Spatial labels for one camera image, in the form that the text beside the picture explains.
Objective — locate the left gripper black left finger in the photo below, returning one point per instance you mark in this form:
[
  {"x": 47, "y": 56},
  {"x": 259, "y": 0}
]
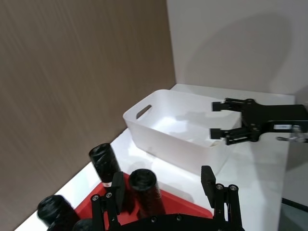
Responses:
[{"x": 118, "y": 192}]

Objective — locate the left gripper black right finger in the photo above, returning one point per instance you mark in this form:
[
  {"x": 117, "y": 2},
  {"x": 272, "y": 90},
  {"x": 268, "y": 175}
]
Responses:
[{"x": 208, "y": 185}]

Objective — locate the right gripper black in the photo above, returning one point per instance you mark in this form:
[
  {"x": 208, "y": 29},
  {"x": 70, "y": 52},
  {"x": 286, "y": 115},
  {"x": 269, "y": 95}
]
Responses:
[{"x": 269, "y": 118}]

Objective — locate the black bag roll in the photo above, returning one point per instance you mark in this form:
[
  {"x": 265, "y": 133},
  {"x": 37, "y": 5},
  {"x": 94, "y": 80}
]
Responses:
[
  {"x": 83, "y": 225},
  {"x": 146, "y": 192},
  {"x": 55, "y": 213},
  {"x": 104, "y": 163}
]

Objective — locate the red plastic tray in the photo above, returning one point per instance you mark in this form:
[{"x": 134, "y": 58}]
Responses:
[{"x": 183, "y": 204}]

